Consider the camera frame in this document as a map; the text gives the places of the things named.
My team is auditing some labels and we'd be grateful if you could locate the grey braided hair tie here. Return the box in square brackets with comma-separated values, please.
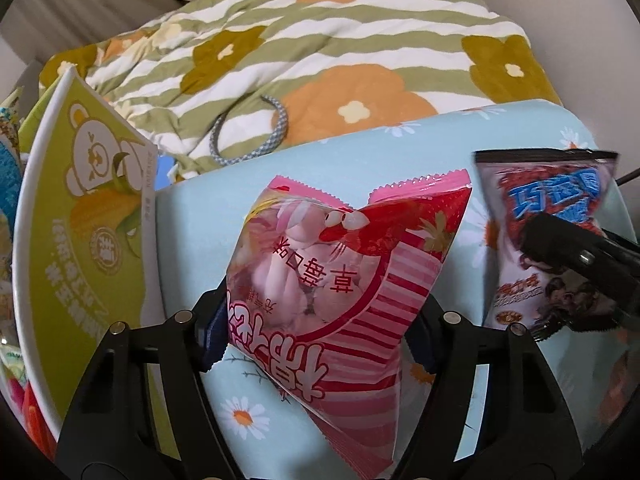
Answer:
[210, 94, 290, 167]

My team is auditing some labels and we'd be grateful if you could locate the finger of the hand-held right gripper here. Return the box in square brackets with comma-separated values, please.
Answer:
[520, 212, 640, 332]

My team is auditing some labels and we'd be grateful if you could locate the white dark printed snack bag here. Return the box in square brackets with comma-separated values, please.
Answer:
[472, 149, 621, 343]

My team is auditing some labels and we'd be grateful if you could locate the blue snack packet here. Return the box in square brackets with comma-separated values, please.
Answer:
[0, 142, 24, 223]

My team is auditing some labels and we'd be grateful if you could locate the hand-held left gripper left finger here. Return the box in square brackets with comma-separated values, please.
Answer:
[54, 287, 251, 480]

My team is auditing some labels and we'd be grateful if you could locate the red snack packet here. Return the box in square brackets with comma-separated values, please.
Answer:
[20, 385, 57, 461]

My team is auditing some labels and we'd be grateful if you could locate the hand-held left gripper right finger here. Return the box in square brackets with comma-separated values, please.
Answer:
[395, 295, 586, 480]

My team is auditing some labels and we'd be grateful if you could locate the pink striped marshmallow bag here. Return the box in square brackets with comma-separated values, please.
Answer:
[225, 169, 473, 478]

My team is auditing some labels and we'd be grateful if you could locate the green cardboard box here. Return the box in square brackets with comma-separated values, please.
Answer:
[12, 65, 166, 441]

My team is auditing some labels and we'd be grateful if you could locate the green striped flower blanket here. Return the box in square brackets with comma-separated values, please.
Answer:
[37, 0, 563, 181]

